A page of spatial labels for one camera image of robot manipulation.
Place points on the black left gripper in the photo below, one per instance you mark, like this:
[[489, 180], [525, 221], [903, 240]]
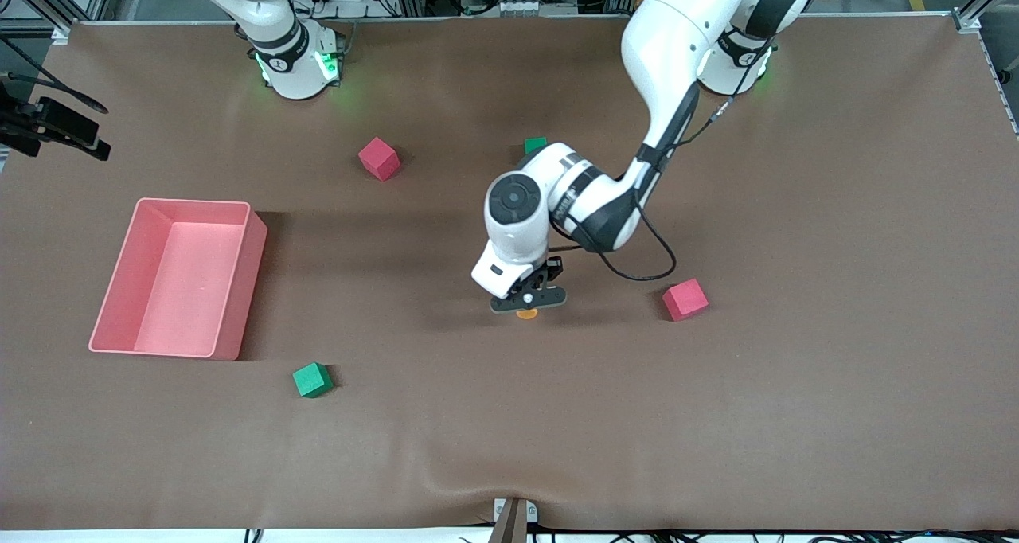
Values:
[[552, 267]]

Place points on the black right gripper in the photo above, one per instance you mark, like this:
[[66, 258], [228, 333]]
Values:
[[8, 109]]

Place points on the yellow cap push button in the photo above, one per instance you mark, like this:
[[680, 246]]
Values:
[[526, 314]]

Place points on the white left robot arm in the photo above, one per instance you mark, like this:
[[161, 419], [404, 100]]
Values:
[[677, 41]]

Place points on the brown table mat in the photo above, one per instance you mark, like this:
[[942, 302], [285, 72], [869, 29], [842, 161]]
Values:
[[509, 416]]

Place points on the green foam cube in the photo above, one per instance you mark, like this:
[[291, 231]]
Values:
[[535, 143], [311, 380]]

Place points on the pink foam cube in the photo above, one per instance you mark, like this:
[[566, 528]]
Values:
[[685, 300], [378, 159]]

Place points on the pink plastic bin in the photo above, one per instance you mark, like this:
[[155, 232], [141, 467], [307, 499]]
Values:
[[187, 304]]

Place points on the metal table clamp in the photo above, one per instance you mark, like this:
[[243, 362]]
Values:
[[514, 523]]

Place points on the white connector strip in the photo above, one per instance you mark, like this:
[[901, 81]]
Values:
[[513, 6]]

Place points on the metal corner bracket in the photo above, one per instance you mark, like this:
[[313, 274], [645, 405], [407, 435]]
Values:
[[969, 22], [60, 35]]

